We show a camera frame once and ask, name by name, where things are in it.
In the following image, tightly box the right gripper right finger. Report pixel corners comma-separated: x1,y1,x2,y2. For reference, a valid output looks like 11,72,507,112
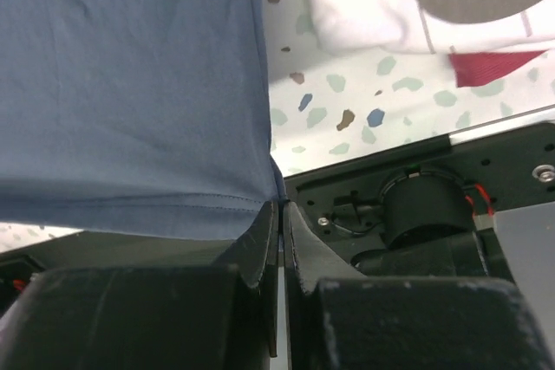
283,203,554,369

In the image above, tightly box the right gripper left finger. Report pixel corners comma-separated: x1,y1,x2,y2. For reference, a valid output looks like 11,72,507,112
1,202,278,369

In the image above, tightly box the blue tank top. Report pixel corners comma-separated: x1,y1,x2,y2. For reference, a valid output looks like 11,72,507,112
1,0,284,240

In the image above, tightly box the folded red shirt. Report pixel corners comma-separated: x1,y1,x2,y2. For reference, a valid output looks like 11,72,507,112
448,51,544,88

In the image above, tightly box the folded white printed shirt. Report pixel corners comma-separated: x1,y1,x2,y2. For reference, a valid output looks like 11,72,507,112
309,0,554,54

